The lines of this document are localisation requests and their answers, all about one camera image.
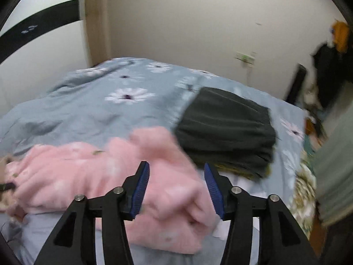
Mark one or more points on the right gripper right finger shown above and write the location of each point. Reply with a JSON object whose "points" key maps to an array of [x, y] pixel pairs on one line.
{"points": [[281, 240]]}

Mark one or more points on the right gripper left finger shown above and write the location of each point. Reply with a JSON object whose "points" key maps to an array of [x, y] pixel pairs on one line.
{"points": [[73, 239]]}

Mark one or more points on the pink fleece floral garment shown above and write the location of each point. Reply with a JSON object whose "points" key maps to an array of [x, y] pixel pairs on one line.
{"points": [[177, 212]]}

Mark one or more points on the black clothes pile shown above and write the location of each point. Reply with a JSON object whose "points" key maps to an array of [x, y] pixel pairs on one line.
{"points": [[333, 70]]}

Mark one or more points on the floral bed sheet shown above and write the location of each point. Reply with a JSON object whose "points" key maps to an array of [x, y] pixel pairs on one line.
{"points": [[303, 183]]}

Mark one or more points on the dark grey folded garment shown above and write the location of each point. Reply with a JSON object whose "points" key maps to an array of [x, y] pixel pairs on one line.
{"points": [[230, 132]]}

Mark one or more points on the grey-blue floral duvet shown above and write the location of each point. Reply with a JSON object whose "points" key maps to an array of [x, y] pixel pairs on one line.
{"points": [[123, 94]]}

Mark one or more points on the white black wardrobe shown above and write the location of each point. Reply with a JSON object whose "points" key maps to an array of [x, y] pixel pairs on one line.
{"points": [[40, 41]]}

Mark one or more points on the orange yellow garment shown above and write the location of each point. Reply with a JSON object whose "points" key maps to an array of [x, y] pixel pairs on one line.
{"points": [[340, 32]]}

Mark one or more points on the wall power socket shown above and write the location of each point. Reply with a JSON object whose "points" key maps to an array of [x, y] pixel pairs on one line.
{"points": [[246, 60]]}

